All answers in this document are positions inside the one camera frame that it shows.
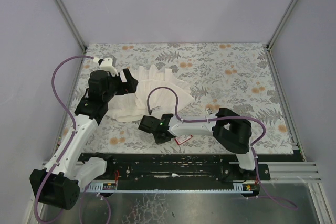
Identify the white folded cloth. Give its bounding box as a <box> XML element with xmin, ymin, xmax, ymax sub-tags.
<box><xmin>106</xmin><ymin>65</ymin><xmax>194</xmax><ymax>122</ymax></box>

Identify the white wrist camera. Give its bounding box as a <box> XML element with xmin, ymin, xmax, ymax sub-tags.
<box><xmin>93</xmin><ymin>56</ymin><xmax>118</xmax><ymax>77</ymax></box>
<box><xmin>149</xmin><ymin>106</ymin><xmax>162</xmax><ymax>115</ymax></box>

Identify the white cable duct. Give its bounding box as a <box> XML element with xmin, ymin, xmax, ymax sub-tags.
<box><xmin>87</xmin><ymin>178</ymin><xmax>252</xmax><ymax>194</ymax></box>

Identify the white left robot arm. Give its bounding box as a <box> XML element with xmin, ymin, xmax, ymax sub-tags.
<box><xmin>29</xmin><ymin>69</ymin><xmax>138</xmax><ymax>210</ymax></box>

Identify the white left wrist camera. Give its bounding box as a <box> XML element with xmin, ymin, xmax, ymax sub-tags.
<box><xmin>93</xmin><ymin>56</ymin><xmax>118</xmax><ymax>77</ymax></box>

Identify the floral table mat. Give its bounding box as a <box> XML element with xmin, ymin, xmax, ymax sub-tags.
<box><xmin>56</xmin><ymin>42</ymin><xmax>301</xmax><ymax>154</ymax></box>

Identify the aluminium frame post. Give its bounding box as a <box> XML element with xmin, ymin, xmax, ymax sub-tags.
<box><xmin>53</xmin><ymin>0</ymin><xmax>87</xmax><ymax>52</ymax></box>
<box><xmin>266</xmin><ymin>0</ymin><xmax>299</xmax><ymax>51</ymax></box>

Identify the red white staples box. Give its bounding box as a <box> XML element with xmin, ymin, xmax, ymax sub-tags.
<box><xmin>175</xmin><ymin>135</ymin><xmax>193</xmax><ymax>146</ymax></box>

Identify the left aluminium frame post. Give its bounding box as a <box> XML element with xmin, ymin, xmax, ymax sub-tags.
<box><xmin>53</xmin><ymin>0</ymin><xmax>87</xmax><ymax>52</ymax></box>

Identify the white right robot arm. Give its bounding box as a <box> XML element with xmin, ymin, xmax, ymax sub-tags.
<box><xmin>139</xmin><ymin>108</ymin><xmax>255</xmax><ymax>171</ymax></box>

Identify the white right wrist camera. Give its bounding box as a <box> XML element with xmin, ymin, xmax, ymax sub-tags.
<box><xmin>149</xmin><ymin>106</ymin><xmax>162</xmax><ymax>115</ymax></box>

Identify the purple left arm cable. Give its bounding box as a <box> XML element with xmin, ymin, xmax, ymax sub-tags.
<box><xmin>33</xmin><ymin>55</ymin><xmax>112</xmax><ymax>224</ymax></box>

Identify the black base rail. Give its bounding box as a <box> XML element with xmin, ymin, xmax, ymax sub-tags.
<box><xmin>78</xmin><ymin>153</ymin><xmax>257</xmax><ymax>182</ymax></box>

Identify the right aluminium frame post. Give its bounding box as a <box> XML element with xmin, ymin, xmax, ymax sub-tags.
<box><xmin>266</xmin><ymin>0</ymin><xmax>299</xmax><ymax>51</ymax></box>

